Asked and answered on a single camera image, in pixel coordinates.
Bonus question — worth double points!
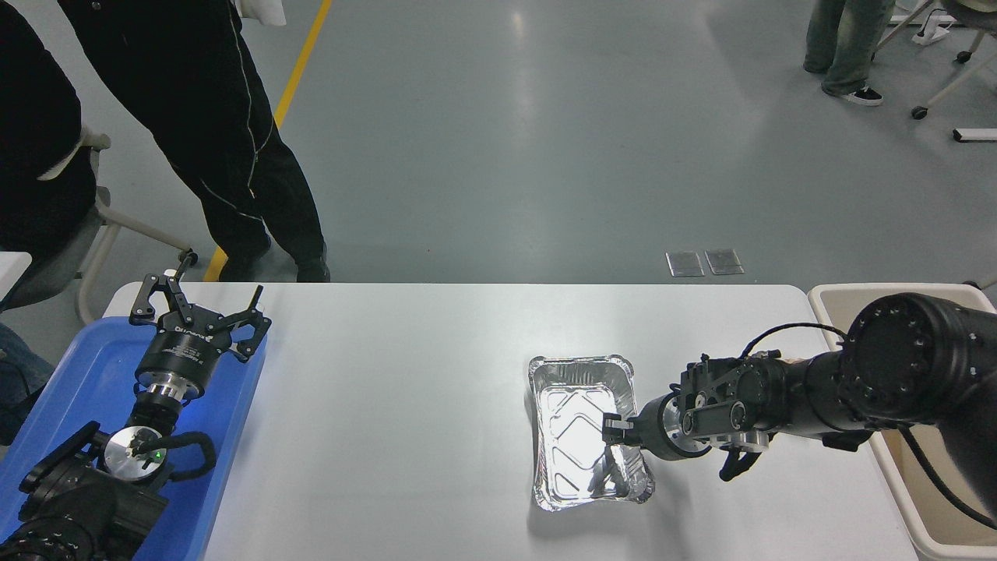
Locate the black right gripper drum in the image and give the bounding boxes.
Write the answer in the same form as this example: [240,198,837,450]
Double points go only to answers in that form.
[627,396,671,460]

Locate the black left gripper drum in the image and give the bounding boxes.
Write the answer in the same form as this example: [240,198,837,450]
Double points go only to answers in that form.
[136,309,230,390]

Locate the rectangular foil tray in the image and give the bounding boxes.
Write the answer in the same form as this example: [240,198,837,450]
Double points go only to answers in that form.
[528,355,657,513]

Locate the blue plastic tray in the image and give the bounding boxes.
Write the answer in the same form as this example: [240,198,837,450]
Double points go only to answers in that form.
[0,316,268,561]

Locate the grey office chair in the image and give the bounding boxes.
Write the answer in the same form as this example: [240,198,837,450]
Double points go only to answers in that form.
[0,129,199,324]

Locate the white desk corner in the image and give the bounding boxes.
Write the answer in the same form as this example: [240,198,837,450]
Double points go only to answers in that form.
[0,252,33,301]

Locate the seated person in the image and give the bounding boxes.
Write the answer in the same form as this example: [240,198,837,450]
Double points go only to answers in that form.
[0,0,98,446]

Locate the standing person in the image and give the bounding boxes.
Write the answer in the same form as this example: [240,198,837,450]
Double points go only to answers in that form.
[58,0,332,283]

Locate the large pale bin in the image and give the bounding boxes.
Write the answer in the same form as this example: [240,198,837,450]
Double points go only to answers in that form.
[808,283,997,561]

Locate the distant person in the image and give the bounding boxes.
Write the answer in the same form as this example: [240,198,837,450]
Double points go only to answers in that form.
[804,0,897,107]

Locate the white wheeled chair base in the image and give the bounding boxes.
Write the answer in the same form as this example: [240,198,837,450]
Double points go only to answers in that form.
[872,0,997,120]

